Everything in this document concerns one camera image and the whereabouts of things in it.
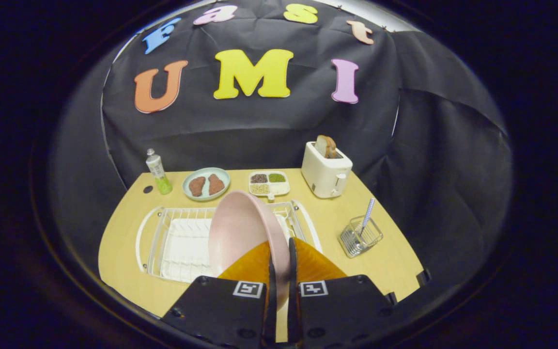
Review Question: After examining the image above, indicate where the white wire dish rack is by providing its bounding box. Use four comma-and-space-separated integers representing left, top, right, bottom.
135, 199, 324, 285

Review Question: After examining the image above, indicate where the white ribbed drip tray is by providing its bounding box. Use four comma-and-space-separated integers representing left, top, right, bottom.
160, 218, 215, 284

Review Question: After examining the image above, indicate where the silver wire basket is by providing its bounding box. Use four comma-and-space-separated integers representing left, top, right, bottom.
339, 216, 385, 259

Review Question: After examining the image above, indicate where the pink plate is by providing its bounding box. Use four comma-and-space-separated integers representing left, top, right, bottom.
208, 190, 291, 311

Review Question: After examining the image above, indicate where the brown meat piece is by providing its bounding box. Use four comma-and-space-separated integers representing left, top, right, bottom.
188, 176, 207, 197
207, 174, 226, 196

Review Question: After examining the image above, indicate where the white toaster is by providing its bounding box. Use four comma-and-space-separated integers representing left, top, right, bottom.
301, 141, 354, 200

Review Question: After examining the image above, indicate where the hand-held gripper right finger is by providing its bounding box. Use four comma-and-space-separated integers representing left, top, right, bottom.
286, 237, 398, 349

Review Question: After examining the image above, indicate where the brown bread slice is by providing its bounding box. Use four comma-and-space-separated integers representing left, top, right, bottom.
314, 135, 339, 159

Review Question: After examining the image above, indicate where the white divided grain tray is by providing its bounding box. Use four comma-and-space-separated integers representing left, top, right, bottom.
248, 171, 291, 202

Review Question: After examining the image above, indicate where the black backdrop cloth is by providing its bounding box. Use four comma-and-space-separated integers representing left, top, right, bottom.
49, 0, 512, 291

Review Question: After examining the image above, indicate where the light green plate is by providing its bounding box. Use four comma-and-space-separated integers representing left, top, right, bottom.
182, 167, 232, 202

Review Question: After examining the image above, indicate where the blue checked handle spoon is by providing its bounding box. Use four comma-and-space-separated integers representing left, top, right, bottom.
356, 198, 376, 238

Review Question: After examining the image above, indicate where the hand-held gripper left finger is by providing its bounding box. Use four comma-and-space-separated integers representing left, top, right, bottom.
161, 240, 278, 349

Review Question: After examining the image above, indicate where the green drink bottle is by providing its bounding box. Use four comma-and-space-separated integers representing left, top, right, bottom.
145, 148, 173, 196

